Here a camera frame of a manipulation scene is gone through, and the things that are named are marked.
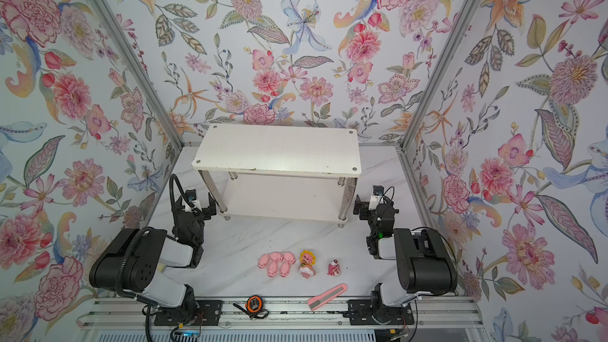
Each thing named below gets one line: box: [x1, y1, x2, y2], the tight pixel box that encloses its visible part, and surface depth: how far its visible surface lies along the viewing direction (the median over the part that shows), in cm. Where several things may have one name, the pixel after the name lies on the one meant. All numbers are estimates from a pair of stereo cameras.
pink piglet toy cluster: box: [258, 251, 297, 278], surface depth 85 cm
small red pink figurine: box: [326, 258, 342, 277], surface depth 81 cm
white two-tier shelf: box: [191, 124, 362, 228], surface depth 78 cm
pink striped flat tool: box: [307, 282, 349, 312], surface depth 79 cm
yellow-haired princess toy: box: [298, 249, 318, 280], surface depth 82 cm
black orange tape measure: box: [232, 295, 270, 320], surface depth 75 cm
